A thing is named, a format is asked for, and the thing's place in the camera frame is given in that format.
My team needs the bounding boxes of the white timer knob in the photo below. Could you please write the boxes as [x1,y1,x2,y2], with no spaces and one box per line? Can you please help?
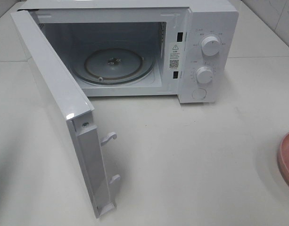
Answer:
[196,66,214,84]

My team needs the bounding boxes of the white microwave door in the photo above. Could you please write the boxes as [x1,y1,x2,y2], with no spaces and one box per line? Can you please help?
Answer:
[11,10,121,218]

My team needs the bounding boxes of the glass microwave turntable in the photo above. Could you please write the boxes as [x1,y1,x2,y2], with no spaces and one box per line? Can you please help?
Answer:
[72,48,156,85]

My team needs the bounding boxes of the white microwave oven body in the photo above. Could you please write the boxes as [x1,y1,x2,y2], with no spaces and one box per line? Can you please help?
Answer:
[16,0,239,104]

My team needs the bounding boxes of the pink round plate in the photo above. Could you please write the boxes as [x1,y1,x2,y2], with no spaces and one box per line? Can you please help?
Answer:
[277,132,289,186]

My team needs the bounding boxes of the upper white power knob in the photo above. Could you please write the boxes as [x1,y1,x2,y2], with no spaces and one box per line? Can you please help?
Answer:
[200,35,221,57]

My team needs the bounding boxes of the round door release button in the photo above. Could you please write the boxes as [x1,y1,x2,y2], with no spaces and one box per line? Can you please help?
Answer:
[192,88,206,100]

